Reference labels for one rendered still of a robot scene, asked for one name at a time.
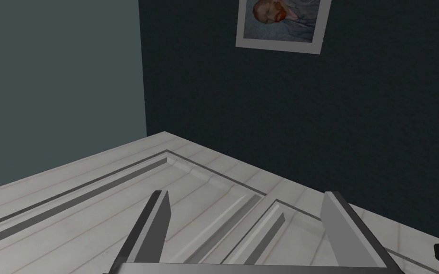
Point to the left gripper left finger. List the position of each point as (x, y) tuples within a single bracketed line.
[(151, 232)]

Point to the framed portrait picture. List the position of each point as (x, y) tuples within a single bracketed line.
[(282, 23)]

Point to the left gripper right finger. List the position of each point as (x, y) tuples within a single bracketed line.
[(347, 236)]

